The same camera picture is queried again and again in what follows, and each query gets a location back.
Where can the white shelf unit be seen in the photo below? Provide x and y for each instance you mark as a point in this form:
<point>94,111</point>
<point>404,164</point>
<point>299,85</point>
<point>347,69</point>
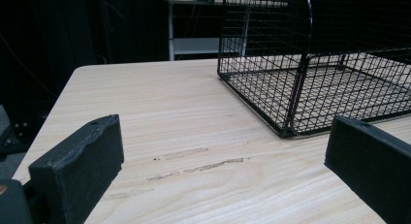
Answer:
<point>194,44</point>

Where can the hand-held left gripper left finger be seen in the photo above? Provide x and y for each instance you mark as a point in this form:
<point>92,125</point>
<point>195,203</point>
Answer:
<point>77,166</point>

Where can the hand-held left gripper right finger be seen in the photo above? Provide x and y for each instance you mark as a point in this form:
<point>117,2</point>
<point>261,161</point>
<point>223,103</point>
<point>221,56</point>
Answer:
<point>371,159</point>

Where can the black metal stand base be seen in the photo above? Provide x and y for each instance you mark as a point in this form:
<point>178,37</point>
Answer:
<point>16,133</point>

